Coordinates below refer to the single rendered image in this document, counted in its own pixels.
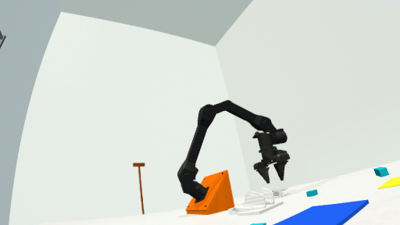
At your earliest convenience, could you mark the white flat plate with holes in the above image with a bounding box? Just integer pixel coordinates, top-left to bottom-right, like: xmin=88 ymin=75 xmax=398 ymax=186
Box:
xmin=228 ymin=207 xmax=239 ymax=215

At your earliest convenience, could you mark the yellow flat rectangular plate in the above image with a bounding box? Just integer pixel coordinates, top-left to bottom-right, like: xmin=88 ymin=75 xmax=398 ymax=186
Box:
xmin=378 ymin=177 xmax=400 ymax=189

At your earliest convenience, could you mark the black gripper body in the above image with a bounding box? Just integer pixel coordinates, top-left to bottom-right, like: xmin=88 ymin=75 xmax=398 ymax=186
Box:
xmin=253 ymin=145 xmax=290 ymax=170

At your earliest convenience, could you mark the small teal block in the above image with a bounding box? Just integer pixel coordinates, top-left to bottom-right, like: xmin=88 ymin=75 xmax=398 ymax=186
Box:
xmin=373 ymin=167 xmax=389 ymax=177

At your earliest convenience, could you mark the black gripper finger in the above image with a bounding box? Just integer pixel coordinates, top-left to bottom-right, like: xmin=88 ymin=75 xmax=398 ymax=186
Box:
xmin=256 ymin=167 xmax=270 ymax=183
xmin=273 ymin=161 xmax=288 ymax=180

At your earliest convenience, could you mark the blue flat plate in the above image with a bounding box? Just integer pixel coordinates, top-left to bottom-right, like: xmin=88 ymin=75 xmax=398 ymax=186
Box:
xmin=274 ymin=199 xmax=369 ymax=225

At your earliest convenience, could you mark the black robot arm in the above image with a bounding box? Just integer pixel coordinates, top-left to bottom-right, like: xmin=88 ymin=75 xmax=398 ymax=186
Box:
xmin=177 ymin=100 xmax=288 ymax=203

